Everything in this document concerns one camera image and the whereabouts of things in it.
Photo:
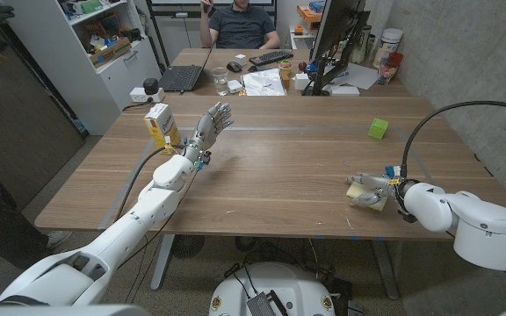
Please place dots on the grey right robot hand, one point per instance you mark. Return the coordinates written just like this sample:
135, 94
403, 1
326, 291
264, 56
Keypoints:
380, 184

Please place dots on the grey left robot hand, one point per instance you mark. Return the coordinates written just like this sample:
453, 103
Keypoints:
209, 129

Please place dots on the pale yellow sponge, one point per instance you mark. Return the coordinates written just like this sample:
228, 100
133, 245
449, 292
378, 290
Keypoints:
355, 191

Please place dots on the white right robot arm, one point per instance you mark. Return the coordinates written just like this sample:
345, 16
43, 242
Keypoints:
477, 219

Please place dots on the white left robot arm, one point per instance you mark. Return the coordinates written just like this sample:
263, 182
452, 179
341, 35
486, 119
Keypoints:
156, 206

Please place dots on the yellow and white box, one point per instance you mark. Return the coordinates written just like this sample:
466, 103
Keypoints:
163, 127

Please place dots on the green block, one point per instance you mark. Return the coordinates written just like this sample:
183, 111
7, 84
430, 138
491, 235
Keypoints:
378, 128

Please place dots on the orange wooden block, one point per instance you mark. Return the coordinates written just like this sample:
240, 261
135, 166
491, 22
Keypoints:
285, 82

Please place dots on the flat white box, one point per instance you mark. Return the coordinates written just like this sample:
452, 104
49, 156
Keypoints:
344, 91

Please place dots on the small white box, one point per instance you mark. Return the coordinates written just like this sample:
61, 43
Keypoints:
301, 82

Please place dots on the open cardboard box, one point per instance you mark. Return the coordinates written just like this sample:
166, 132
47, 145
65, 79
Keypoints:
110, 52

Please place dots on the orange box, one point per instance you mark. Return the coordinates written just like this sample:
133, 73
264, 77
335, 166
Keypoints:
308, 13

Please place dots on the clear drinking glass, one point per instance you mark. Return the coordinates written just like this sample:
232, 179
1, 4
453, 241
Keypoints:
220, 83

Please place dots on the small white charger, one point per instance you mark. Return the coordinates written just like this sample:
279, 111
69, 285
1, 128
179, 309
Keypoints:
234, 86

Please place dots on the black laptop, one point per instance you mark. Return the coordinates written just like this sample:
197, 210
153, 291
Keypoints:
180, 78

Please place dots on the black computer mouse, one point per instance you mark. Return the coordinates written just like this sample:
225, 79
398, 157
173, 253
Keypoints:
234, 66

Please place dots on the clear plastic document sleeve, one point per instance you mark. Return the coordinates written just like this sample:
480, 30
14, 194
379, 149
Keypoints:
262, 83

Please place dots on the black round plug adapter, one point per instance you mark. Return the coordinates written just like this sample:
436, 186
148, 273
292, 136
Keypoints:
150, 85

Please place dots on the small white cube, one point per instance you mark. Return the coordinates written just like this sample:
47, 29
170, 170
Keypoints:
240, 59

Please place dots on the white power strip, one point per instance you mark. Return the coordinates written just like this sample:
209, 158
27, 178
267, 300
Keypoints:
138, 94

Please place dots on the white table leg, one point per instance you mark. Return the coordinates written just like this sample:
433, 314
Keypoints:
163, 263
385, 267

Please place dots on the black keyboard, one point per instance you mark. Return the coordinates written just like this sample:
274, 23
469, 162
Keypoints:
270, 57

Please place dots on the colourful stacking toy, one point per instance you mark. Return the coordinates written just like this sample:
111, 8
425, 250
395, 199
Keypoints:
285, 67

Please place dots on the white shelf cabinet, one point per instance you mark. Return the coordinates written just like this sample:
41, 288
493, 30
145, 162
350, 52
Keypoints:
117, 79

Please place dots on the seated person in dark shirt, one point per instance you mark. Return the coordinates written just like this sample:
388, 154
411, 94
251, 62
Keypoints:
242, 26

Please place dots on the white paper sheet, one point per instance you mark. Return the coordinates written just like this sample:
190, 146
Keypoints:
358, 76

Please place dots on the small red ball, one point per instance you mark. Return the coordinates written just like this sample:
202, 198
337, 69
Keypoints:
302, 66

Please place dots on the black round fan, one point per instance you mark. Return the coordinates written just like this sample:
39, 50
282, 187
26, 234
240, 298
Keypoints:
187, 246

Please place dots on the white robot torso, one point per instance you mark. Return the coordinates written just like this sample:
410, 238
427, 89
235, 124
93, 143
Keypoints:
297, 289

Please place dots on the dark bottle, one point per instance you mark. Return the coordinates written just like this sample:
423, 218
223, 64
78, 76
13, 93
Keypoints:
360, 48

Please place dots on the white labelled canister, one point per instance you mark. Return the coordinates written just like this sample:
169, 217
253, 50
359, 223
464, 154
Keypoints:
387, 46

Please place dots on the black computer monitor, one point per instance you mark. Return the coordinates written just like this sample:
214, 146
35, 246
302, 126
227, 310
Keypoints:
336, 22

